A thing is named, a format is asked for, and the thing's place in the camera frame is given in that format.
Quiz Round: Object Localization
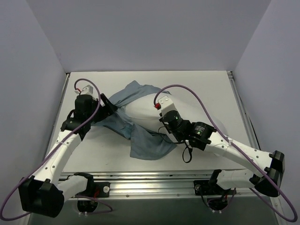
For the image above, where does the white pillow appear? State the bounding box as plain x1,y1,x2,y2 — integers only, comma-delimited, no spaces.
124,90,228,153

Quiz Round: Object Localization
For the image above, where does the striped blue beige pillowcase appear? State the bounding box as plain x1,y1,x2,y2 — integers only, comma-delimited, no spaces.
93,81,176,160

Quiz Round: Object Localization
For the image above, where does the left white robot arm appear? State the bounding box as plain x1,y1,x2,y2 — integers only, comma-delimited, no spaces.
18,94,117,218

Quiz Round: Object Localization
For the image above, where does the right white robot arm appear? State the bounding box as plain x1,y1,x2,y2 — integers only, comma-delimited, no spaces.
160,110,284,197

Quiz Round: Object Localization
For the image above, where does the black looped wire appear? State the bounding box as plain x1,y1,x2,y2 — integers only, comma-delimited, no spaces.
182,140,194,164

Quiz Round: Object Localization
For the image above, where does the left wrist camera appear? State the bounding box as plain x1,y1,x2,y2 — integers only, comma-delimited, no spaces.
75,85,93,96

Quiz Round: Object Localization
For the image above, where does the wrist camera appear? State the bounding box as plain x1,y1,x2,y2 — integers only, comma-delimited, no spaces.
75,85,93,96
154,95,177,116

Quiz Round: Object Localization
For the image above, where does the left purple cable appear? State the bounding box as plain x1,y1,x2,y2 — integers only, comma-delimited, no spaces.
0,77,113,221

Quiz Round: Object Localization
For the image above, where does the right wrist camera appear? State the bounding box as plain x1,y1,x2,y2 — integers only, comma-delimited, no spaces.
154,95,177,116

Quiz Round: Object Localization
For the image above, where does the aluminium rail frame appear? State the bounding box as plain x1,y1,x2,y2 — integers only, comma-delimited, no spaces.
24,70,281,202

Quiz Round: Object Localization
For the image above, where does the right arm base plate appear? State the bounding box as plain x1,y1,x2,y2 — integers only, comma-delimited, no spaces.
193,180,236,196

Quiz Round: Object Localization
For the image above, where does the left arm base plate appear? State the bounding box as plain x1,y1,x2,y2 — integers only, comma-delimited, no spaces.
75,182,110,198

